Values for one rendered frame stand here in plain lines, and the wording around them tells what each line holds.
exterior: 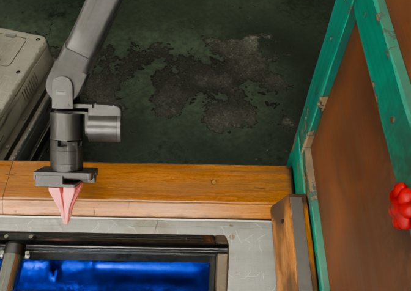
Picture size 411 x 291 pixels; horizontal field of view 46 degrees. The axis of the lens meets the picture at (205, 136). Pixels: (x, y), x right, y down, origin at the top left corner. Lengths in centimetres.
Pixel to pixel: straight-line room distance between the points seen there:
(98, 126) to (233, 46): 154
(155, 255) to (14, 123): 116
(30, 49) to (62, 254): 121
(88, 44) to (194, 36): 155
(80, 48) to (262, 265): 52
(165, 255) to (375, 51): 33
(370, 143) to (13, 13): 223
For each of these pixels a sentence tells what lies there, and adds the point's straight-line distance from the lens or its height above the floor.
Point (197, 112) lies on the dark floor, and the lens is 207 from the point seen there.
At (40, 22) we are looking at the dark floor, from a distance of 256.
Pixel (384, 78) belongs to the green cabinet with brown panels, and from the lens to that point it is 56.
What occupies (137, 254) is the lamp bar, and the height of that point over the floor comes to 111.
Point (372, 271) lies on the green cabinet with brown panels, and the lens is 63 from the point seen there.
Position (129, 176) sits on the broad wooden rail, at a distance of 101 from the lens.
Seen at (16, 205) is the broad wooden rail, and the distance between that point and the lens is 104.
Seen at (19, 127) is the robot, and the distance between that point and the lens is 166.
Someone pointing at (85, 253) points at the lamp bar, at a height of 111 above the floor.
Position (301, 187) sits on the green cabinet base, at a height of 82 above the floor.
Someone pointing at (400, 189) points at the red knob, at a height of 125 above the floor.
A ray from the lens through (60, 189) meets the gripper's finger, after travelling 89.
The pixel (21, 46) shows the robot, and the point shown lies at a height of 47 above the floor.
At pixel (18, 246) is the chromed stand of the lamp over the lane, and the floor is 112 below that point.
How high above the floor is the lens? 163
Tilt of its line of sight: 55 degrees down
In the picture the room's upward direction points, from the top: 2 degrees clockwise
